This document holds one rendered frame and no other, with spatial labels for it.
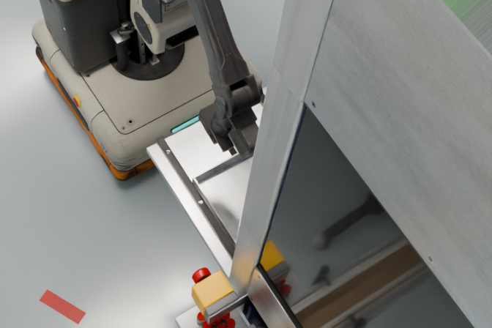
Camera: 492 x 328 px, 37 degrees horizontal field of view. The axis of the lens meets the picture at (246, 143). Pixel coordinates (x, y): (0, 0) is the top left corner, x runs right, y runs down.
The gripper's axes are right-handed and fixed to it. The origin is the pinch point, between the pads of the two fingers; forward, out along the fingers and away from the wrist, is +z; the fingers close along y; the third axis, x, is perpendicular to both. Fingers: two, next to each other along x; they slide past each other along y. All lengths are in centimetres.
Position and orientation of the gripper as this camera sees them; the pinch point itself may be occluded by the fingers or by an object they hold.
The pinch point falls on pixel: (217, 137)
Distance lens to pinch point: 162.9
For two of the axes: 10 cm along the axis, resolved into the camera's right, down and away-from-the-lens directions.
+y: 5.2, 8.3, -1.7
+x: 8.3, -4.6, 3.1
